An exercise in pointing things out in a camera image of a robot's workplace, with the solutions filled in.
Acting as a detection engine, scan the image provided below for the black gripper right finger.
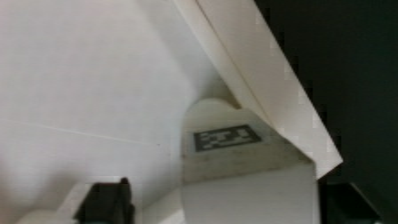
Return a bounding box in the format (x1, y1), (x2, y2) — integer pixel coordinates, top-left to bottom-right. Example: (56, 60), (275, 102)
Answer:
(319, 182), (381, 224)

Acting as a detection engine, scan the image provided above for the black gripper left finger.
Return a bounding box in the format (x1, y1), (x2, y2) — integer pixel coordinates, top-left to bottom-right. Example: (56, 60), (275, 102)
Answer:
(74, 178), (134, 224)

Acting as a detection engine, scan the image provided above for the white table leg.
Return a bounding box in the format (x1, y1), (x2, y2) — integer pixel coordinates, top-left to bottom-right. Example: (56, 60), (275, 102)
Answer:
(140, 97), (321, 224)

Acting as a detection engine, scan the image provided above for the white square tabletop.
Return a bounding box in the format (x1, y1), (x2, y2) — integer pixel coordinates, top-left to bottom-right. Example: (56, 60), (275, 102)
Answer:
(0, 0), (341, 224)

